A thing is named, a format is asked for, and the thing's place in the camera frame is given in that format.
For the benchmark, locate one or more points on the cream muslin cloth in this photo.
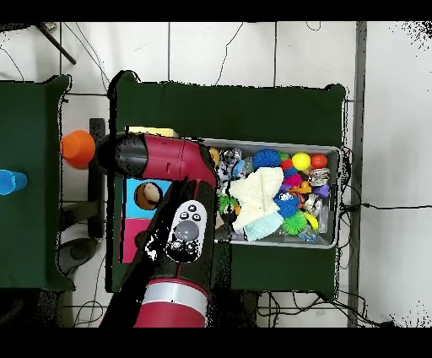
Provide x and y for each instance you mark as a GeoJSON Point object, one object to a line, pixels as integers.
{"type": "Point", "coordinates": [256, 196]}

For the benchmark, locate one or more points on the light blue muslin cloth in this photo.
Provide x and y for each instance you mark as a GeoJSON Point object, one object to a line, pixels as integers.
{"type": "Point", "coordinates": [265, 224]}

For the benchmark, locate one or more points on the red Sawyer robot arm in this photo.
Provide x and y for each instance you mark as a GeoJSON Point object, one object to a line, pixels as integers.
{"type": "Point", "coordinates": [168, 158]}

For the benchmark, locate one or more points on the shallow metal mesh bin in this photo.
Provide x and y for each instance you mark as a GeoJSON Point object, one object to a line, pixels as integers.
{"type": "Point", "coordinates": [270, 144]}

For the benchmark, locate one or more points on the wooden box with three holes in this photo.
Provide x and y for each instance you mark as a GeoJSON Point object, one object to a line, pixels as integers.
{"type": "Point", "coordinates": [135, 202]}

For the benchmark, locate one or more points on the toy burger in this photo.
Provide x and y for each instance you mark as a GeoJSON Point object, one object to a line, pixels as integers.
{"type": "Point", "coordinates": [214, 156]}

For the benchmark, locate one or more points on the large blue spiky ball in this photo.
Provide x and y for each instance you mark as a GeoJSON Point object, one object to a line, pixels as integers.
{"type": "Point", "coordinates": [266, 158]}

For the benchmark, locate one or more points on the dark green table cloth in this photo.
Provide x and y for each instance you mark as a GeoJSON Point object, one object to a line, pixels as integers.
{"type": "Point", "coordinates": [30, 219]}
{"type": "Point", "coordinates": [219, 111]}

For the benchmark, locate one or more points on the yellow smooth ball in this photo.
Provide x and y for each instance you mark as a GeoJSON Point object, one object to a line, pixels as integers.
{"type": "Point", "coordinates": [301, 161]}

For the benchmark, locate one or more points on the orange smooth ball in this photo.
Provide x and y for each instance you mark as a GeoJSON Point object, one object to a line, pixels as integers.
{"type": "Point", "coordinates": [319, 161]}

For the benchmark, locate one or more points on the black flat panel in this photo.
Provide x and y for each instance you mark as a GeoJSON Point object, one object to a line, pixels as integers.
{"type": "Point", "coordinates": [98, 202]}

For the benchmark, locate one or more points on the orange plastic object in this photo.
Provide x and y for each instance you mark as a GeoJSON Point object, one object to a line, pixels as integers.
{"type": "Point", "coordinates": [77, 148]}

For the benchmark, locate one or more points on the grey round base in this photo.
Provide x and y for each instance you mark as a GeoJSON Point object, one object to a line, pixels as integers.
{"type": "Point", "coordinates": [79, 251]}

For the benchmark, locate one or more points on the blue plastic cup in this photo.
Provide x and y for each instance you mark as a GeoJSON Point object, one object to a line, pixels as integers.
{"type": "Point", "coordinates": [11, 182]}

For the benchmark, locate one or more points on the black rod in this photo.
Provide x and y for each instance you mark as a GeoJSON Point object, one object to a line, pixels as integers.
{"type": "Point", "coordinates": [57, 45]}

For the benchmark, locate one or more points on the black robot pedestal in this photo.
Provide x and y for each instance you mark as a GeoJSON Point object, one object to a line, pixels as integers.
{"type": "Point", "coordinates": [246, 310]}

